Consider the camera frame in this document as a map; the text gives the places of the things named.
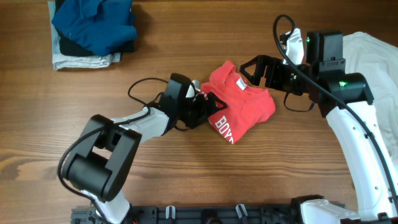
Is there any red t-shirt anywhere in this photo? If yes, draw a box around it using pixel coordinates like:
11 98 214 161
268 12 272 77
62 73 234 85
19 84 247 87
200 60 275 144

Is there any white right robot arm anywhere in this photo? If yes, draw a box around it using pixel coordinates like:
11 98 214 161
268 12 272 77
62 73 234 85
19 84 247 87
239 30 397 223

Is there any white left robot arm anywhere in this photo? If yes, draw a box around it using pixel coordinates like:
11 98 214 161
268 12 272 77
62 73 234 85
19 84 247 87
57 73 228 223

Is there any white garment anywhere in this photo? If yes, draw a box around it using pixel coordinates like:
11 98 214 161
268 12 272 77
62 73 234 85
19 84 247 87
343 32 397 165

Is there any blue shirt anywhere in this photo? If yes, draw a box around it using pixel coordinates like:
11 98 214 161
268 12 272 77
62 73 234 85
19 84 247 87
51 0 138 57

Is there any black folded garment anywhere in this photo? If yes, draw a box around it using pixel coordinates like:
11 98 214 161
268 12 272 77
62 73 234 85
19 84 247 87
55 0 136 58

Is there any light grey folded garment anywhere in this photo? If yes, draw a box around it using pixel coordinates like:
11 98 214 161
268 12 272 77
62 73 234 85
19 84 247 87
48 1 132 70

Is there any white clip on rail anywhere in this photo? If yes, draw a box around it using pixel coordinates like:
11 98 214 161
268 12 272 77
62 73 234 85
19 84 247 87
165 205 176 220
235 203 248 219

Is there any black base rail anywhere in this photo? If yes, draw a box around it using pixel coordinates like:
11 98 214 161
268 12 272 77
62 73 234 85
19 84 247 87
70 203 312 224

